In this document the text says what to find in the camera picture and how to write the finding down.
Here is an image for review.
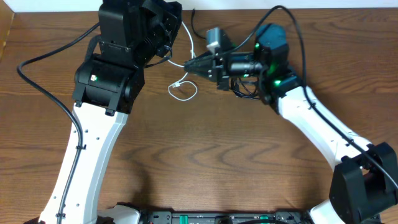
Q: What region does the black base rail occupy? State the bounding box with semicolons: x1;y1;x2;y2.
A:
139;211;314;224

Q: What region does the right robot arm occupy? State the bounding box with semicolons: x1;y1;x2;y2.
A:
184;24;397;223

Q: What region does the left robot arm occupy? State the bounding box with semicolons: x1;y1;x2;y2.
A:
34;0;182;224

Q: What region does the cardboard box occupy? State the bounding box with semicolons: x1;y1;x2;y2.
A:
0;0;15;58

